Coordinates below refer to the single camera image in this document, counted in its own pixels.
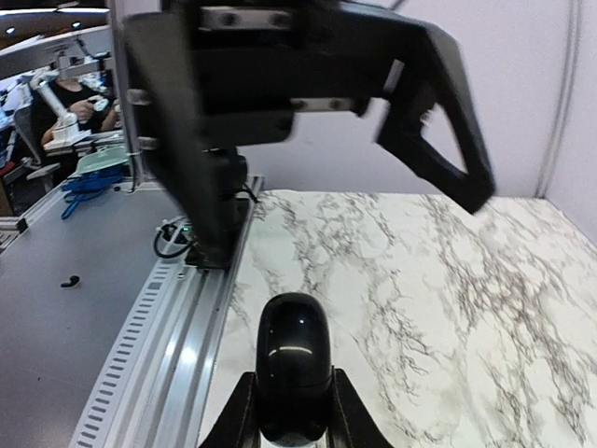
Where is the black stem earbud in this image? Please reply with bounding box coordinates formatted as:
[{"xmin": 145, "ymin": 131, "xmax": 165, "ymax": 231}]
[{"xmin": 61, "ymin": 275, "xmax": 80, "ymax": 288}]

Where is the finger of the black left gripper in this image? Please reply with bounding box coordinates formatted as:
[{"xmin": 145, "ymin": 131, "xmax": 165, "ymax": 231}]
[
  {"xmin": 123, "ymin": 13, "xmax": 248, "ymax": 272},
  {"xmin": 375, "ymin": 27, "xmax": 498, "ymax": 216}
]

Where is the small white desk robot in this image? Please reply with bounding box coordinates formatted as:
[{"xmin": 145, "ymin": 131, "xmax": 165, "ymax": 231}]
[{"xmin": 30, "ymin": 72, "xmax": 94, "ymax": 146}]

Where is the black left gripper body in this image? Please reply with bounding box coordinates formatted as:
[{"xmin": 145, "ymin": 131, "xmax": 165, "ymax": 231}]
[{"xmin": 123, "ymin": 0, "xmax": 467, "ymax": 150}]

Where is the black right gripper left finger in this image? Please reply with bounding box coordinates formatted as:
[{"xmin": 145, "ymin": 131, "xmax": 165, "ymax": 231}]
[{"xmin": 199, "ymin": 372, "xmax": 259, "ymax": 448}]

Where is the seated person in black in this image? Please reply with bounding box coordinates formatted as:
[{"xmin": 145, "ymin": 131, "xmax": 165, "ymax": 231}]
[{"xmin": 31, "ymin": 78, "xmax": 119, "ymax": 147}]

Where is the aluminium front rail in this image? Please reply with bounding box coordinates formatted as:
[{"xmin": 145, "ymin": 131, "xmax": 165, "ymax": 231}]
[{"xmin": 70, "ymin": 176, "xmax": 263, "ymax": 447}]

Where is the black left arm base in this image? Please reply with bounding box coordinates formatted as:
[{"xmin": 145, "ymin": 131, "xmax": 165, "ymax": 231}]
[{"xmin": 185, "ymin": 196, "xmax": 252, "ymax": 270}]

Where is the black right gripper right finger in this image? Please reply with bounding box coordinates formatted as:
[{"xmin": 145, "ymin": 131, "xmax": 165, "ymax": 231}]
[{"xmin": 328, "ymin": 369, "xmax": 393, "ymax": 448}]

